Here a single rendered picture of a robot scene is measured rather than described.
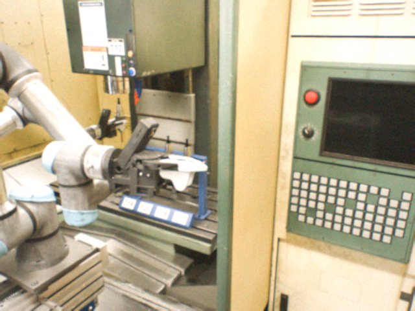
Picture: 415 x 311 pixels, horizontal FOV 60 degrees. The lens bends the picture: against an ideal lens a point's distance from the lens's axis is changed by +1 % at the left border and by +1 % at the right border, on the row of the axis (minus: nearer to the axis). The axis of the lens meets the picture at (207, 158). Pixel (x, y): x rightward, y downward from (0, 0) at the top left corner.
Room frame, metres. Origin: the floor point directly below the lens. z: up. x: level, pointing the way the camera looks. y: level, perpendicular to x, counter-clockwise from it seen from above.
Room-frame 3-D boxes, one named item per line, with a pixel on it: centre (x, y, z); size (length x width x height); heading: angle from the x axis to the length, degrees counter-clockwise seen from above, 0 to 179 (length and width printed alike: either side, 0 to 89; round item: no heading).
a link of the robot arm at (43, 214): (0.95, 0.52, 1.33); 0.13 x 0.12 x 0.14; 163
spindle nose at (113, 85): (2.07, 0.52, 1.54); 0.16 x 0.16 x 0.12
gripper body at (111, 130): (1.96, 0.58, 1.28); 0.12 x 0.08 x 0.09; 151
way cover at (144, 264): (1.62, 0.54, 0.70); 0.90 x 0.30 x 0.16; 61
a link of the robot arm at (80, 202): (0.76, 0.29, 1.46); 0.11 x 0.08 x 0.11; 163
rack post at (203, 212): (1.67, 0.03, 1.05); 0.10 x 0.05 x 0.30; 151
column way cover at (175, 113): (2.46, 0.30, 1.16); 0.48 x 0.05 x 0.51; 61
